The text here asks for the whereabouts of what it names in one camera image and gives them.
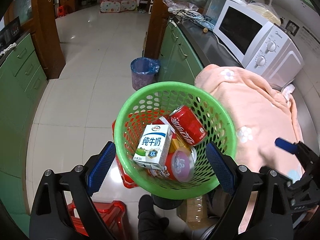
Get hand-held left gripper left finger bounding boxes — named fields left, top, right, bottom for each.
left=29, top=141, right=117, bottom=240

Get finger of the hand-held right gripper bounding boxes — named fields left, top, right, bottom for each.
left=274, top=137, right=320, bottom=173

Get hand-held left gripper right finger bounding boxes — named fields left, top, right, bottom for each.
left=205, top=141, right=293, bottom=240

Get small clear plastic cup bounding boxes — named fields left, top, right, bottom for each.
left=147, top=148, right=195, bottom=182

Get red soda can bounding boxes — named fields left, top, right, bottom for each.
left=169, top=105, right=208, bottom=146

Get white blue milk carton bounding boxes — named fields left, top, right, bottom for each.
left=133, top=124, right=173, bottom=170

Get green plastic mesh basket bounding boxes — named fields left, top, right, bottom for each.
left=114, top=81, right=237, bottom=198

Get blue lined trash bin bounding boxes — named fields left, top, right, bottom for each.
left=130, top=57, right=160, bottom=91

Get red plastic stool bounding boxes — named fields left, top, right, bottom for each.
left=67, top=200, right=127, bottom=240

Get brown cardboard box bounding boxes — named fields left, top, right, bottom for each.
left=176, top=196, right=213, bottom=229

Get pink flower printed blanket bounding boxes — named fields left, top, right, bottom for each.
left=194, top=64, right=307, bottom=233

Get white pink cloth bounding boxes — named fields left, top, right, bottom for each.
left=281, top=84, right=295, bottom=103

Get black round stand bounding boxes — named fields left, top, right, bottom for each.
left=151, top=194, right=184, bottom=210

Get person's black trouser leg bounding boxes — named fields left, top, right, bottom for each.
left=138, top=194, right=170, bottom=240

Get white microwave oven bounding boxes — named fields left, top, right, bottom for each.
left=212, top=0, right=304, bottom=85

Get green drawer cabinet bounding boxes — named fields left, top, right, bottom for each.
left=0, top=31, right=49, bottom=180

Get green base cabinet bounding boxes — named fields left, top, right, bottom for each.
left=159, top=20, right=204, bottom=85

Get plastic bag of grains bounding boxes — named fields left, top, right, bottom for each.
left=247, top=0, right=282, bottom=25

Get light blue cloth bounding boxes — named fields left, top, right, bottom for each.
left=197, top=15, right=215, bottom=28

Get white rag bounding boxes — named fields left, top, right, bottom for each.
left=0, top=43, right=17, bottom=56

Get pink spotted playpen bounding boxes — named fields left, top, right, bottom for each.
left=100, top=0, right=137, bottom=13

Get black appliance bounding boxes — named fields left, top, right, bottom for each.
left=0, top=17, right=21, bottom=46

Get shoe rack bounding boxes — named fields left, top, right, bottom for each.
left=139, top=0, right=154, bottom=13

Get clear plastic bag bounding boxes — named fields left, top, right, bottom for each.
left=162, top=0, right=200, bottom=12

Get white wall notice sticker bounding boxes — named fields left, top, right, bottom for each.
left=299, top=26, right=320, bottom=53

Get wall socket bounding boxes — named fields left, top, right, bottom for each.
left=285, top=19, right=300, bottom=37

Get white cord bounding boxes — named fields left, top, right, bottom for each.
left=214, top=32, right=227, bottom=49

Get brown wooden door post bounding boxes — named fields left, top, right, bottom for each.
left=31, top=0, right=66, bottom=79
left=147, top=0, right=173, bottom=58

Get tangled black cables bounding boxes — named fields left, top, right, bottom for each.
left=167, top=9, right=213, bottom=23

